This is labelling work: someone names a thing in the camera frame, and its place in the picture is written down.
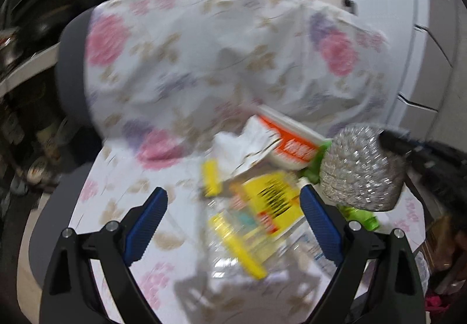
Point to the grey chair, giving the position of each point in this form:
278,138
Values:
69,54

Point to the floral printed cloth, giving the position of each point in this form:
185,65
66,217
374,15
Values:
204,61

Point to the clear wrapper with yellow strips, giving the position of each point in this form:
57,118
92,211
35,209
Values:
233,240

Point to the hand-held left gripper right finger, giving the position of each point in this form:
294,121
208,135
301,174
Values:
321,225

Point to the white crumpled plastic wrapper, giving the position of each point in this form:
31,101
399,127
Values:
248,149

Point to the green cucumber piece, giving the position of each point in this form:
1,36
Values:
361,220

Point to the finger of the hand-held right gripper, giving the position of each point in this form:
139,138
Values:
394,141

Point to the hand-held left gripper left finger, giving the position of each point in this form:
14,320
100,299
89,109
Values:
147,223

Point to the white cabinet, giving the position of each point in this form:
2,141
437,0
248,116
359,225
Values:
427,35

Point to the orange and white paper bowl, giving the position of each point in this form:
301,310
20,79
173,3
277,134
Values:
292,145

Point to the yellow printed packet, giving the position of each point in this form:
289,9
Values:
271,200

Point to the silver steel wool scrubber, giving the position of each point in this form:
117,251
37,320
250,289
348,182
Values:
359,167

